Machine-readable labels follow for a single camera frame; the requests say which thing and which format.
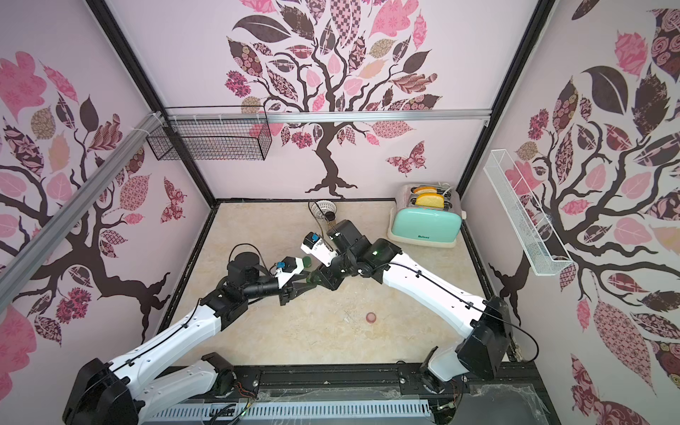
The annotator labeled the mint green Belinee toaster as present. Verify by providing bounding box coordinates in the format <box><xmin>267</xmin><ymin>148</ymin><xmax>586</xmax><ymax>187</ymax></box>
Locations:
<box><xmin>387</xmin><ymin>183</ymin><xmax>467</xmax><ymax>249</ymax></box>

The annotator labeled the aluminium rail wall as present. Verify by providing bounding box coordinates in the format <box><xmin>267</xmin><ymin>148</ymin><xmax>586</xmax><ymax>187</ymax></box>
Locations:
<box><xmin>1</xmin><ymin>112</ymin><xmax>160</xmax><ymax>309</ymax></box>
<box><xmin>168</xmin><ymin>109</ymin><xmax>492</xmax><ymax>123</ymax></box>

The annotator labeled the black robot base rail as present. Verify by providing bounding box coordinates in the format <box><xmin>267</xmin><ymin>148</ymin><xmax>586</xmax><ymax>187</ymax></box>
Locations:
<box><xmin>235</xmin><ymin>361</ymin><xmax>547</xmax><ymax>398</ymax></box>

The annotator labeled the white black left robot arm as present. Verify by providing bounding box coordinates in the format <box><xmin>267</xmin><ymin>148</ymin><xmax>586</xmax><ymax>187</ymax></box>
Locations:
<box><xmin>62</xmin><ymin>253</ymin><xmax>312</xmax><ymax>424</ymax></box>

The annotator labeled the yellow toast slice front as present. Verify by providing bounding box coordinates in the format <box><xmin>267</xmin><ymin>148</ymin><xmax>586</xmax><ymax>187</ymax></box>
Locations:
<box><xmin>415</xmin><ymin>193</ymin><xmax>446</xmax><ymax>209</ymax></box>

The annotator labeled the black wire wall basket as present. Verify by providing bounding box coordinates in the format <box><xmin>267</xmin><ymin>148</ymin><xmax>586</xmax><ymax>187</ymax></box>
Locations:
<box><xmin>146</xmin><ymin>106</ymin><xmax>273</xmax><ymax>161</ymax></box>

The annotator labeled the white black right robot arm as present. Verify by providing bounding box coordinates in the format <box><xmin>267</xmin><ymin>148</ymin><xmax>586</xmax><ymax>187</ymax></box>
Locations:
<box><xmin>301</xmin><ymin>233</ymin><xmax>512</xmax><ymax>383</ymax></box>

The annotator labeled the white slotted cable duct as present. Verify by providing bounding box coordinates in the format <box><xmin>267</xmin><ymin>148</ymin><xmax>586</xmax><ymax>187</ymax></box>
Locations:
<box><xmin>146</xmin><ymin>399</ymin><xmax>433</xmax><ymax>424</ymax></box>

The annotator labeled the orange toast slice back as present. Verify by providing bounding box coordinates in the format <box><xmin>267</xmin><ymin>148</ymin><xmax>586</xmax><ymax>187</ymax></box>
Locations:
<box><xmin>412</xmin><ymin>186</ymin><xmax>438</xmax><ymax>195</ymax></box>

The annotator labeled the aluminium rail back wall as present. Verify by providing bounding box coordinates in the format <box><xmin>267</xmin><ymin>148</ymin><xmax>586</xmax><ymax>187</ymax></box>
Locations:
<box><xmin>168</xmin><ymin>109</ymin><xmax>492</xmax><ymax>123</ymax></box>

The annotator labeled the aluminium rail left wall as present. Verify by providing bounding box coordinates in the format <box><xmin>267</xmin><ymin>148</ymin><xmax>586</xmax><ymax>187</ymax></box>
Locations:
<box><xmin>1</xmin><ymin>112</ymin><xmax>160</xmax><ymax>309</ymax></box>

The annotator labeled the white wire wall shelf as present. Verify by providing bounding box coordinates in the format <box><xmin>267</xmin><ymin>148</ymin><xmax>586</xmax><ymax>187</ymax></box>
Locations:
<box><xmin>483</xmin><ymin>150</ymin><xmax>574</xmax><ymax>276</ymax></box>

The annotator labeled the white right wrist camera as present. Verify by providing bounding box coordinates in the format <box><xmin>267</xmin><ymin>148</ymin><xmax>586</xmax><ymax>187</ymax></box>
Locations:
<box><xmin>301</xmin><ymin>232</ymin><xmax>338</xmax><ymax>267</ymax></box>

